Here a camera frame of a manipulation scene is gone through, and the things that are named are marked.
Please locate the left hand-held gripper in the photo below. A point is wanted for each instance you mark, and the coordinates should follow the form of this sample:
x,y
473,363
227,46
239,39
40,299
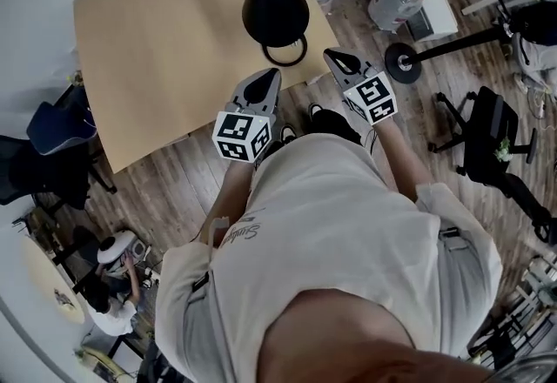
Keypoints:
x,y
239,135

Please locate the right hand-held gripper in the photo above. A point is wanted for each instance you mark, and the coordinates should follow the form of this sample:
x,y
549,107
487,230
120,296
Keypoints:
x,y
374,96

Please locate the black desk lamp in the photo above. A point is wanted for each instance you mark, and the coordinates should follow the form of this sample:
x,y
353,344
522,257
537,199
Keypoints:
x,y
274,7

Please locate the person's left forearm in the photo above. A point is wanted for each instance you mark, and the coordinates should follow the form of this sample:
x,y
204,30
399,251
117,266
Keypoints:
x,y
230,194

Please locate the person's right forearm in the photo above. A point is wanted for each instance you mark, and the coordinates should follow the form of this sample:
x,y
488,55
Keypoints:
x,y
400,159

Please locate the person's left shoe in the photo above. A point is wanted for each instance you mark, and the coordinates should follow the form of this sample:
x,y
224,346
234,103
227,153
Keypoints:
x,y
288,133

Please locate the person's shoe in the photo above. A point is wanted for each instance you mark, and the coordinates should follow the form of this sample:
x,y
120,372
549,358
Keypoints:
x,y
288,133
314,109

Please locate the black pole stand round base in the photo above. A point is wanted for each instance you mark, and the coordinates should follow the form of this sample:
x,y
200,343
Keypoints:
x,y
402,63

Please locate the person's right shoe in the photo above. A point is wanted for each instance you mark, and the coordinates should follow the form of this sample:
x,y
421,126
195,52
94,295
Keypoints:
x,y
314,109

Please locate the person's black trousers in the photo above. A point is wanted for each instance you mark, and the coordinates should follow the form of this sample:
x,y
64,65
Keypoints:
x,y
330,122

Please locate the light wooden table white legs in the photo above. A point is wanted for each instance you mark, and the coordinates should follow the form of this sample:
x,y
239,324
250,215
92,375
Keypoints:
x,y
165,59

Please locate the small white appliance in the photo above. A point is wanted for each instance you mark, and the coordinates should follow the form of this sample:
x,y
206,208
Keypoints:
x,y
437,15

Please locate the person's white shirt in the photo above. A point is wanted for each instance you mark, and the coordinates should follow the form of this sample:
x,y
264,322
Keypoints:
x,y
322,220

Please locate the black reclined office chair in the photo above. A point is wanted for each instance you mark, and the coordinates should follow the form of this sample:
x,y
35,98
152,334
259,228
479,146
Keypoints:
x,y
491,133

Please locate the blue padded chair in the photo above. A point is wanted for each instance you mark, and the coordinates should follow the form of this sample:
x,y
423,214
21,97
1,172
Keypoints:
x,y
61,124

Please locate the white domed device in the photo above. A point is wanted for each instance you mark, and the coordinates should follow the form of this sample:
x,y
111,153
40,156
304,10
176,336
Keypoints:
x,y
116,246

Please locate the black mesh office chair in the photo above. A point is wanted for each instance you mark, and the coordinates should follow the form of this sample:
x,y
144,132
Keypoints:
x,y
35,172

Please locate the person's neck and chin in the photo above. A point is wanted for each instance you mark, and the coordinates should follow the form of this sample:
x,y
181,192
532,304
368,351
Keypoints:
x,y
339,337

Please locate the round beige table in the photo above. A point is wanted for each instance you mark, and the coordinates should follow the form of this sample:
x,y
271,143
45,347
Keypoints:
x,y
48,281

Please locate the person's eyeglasses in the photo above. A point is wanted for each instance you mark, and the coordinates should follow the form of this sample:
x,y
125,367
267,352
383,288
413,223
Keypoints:
x,y
531,368

